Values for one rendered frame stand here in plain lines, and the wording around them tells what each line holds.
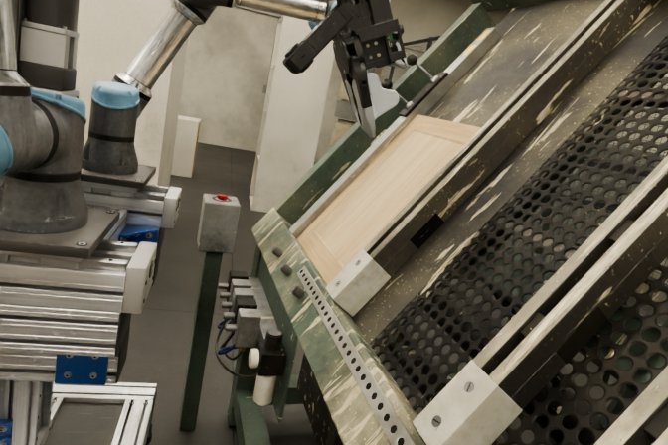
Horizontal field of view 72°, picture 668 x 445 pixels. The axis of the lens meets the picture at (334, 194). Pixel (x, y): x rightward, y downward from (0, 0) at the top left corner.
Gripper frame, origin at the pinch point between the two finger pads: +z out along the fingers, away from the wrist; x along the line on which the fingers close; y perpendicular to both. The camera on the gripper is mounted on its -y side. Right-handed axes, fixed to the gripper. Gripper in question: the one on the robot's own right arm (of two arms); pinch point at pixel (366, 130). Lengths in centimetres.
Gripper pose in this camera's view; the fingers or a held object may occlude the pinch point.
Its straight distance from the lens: 68.8
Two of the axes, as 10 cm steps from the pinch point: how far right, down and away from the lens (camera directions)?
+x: -2.1, -2.4, 9.5
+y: 9.4, -3.2, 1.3
